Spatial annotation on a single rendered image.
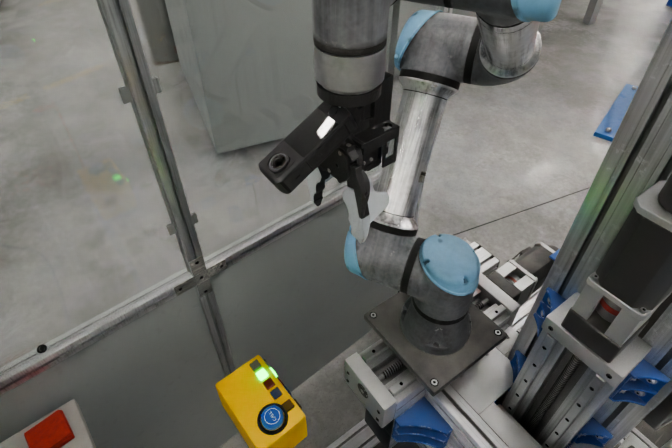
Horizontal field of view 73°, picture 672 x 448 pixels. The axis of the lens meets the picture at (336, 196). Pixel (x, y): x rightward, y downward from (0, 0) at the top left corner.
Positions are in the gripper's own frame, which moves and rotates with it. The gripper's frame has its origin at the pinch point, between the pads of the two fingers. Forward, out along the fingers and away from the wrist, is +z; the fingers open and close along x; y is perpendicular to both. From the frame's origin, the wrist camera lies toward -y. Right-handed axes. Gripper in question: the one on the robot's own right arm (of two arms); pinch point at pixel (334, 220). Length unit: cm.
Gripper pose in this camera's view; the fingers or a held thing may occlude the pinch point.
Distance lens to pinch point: 62.1
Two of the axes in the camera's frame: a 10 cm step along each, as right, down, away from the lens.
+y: 7.7, -4.2, 4.8
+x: -6.4, -5.1, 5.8
